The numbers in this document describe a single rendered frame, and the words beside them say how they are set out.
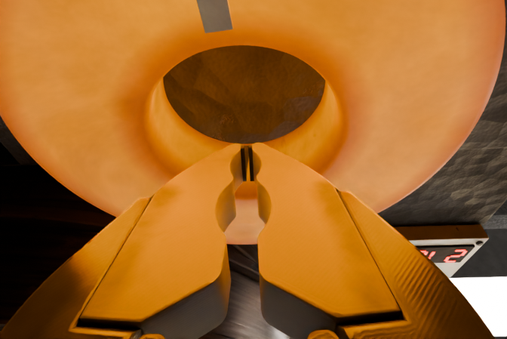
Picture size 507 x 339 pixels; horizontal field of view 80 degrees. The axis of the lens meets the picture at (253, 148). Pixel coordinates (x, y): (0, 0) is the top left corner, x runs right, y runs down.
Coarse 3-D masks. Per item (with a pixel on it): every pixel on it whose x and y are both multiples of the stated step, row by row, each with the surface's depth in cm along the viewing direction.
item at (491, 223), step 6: (504, 204) 491; (498, 210) 483; (504, 210) 483; (492, 216) 480; (498, 216) 480; (504, 216) 480; (486, 222) 492; (492, 222) 492; (498, 222) 492; (504, 222) 492; (486, 228) 505; (492, 228) 505; (498, 228) 505; (504, 228) 506
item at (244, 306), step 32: (0, 224) 21; (0, 256) 19; (32, 256) 20; (64, 256) 20; (0, 288) 18; (32, 288) 18; (256, 288) 27; (0, 320) 16; (224, 320) 23; (256, 320) 26
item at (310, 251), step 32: (256, 160) 12; (288, 160) 11; (288, 192) 9; (320, 192) 9; (288, 224) 8; (320, 224) 8; (352, 224) 8; (288, 256) 7; (320, 256) 7; (352, 256) 7; (288, 288) 6; (320, 288) 6; (352, 288) 6; (384, 288) 6; (288, 320) 7; (320, 320) 6; (352, 320) 6
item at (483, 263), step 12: (492, 240) 722; (504, 240) 721; (480, 252) 703; (492, 252) 701; (504, 252) 700; (468, 264) 684; (480, 264) 683; (492, 264) 682; (504, 264) 681; (456, 276) 667; (468, 276) 666; (480, 276) 665; (492, 276) 663; (504, 276) 662; (504, 336) 584
